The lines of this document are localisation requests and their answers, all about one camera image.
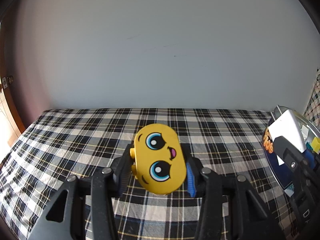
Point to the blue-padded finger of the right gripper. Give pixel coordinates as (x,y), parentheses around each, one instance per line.
(312,159)

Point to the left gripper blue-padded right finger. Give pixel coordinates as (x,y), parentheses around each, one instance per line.
(194,181)

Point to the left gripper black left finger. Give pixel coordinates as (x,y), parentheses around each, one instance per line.
(121,167)

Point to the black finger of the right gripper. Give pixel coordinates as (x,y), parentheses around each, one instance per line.
(287,152)

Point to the yellow cube block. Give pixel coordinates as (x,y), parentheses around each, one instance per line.
(315,144)

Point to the yellow cartoon face toy block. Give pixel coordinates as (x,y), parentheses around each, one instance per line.
(158,160)

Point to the white power adapter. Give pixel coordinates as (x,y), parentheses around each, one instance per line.
(287,126)

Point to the plaid cloth covered furniture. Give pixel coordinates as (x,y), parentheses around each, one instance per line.
(312,110)

